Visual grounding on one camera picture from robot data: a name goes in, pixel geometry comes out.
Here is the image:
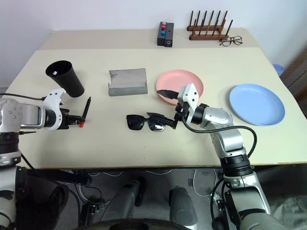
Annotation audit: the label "brown framed eyeglasses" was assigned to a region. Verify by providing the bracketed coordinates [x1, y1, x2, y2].
[218, 35, 244, 47]

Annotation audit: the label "black box with coloured buttons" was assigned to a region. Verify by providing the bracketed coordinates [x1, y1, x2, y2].
[156, 22, 168, 46]

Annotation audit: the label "light blue round container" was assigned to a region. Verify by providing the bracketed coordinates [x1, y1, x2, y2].
[272, 63, 284, 78]

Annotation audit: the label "plain black box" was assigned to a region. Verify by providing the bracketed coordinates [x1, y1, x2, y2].
[164, 23, 175, 47]

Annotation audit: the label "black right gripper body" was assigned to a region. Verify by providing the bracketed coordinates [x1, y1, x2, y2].
[171, 96, 193, 130]

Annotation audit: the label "grey robot leg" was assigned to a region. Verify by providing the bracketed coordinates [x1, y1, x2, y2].
[168, 186, 198, 229]
[102, 176, 147, 226]

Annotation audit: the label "grey glasses case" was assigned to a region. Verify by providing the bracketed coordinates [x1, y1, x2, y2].
[107, 68, 148, 97]

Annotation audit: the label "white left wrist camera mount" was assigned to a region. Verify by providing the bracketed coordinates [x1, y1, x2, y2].
[42, 88, 70, 131]

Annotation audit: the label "blue plate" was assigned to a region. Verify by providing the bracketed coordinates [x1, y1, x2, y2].
[229, 83, 286, 127]

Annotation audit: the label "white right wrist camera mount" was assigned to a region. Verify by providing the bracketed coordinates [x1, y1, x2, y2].
[177, 83, 202, 124]

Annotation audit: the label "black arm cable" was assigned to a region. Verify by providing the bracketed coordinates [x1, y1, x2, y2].
[181, 116, 258, 160]
[0, 92, 47, 101]

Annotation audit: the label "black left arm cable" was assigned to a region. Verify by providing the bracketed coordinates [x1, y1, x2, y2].
[0, 92, 47, 101]

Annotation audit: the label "brown wooden furniture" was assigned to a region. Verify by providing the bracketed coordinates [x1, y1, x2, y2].
[280, 51, 307, 102]

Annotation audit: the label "white floor cable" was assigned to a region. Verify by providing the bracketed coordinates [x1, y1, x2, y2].
[193, 168, 219, 196]

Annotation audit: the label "black plastic cup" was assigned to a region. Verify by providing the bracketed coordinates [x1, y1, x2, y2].
[45, 60, 85, 98]

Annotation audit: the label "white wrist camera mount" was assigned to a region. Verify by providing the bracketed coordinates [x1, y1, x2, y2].
[42, 88, 70, 131]
[177, 83, 202, 124]

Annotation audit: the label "brown wooden peg rack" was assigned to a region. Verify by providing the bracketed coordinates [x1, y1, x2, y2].
[187, 10, 234, 41]

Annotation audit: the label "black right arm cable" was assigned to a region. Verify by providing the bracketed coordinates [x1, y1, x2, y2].
[181, 116, 258, 160]

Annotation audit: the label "black marker with red cap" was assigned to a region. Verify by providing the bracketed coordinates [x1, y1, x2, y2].
[79, 96, 92, 128]

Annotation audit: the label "pink plate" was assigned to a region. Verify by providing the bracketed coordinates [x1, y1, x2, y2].
[155, 69, 205, 105]

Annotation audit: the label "grey right robot leg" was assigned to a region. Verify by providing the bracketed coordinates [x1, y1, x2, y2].
[168, 186, 198, 229]

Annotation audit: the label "dark rounded robot torso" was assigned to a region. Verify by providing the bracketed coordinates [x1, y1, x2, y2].
[78, 217, 193, 230]

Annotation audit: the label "grey left robot leg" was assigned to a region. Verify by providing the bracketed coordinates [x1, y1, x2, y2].
[102, 176, 147, 226]

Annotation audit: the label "black sunglasses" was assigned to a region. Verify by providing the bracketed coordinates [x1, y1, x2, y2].
[126, 114, 166, 133]

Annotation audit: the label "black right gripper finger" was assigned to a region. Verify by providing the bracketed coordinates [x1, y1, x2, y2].
[156, 89, 180, 102]
[146, 112, 175, 126]

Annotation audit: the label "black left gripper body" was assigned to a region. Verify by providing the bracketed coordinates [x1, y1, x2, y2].
[59, 108, 73, 130]

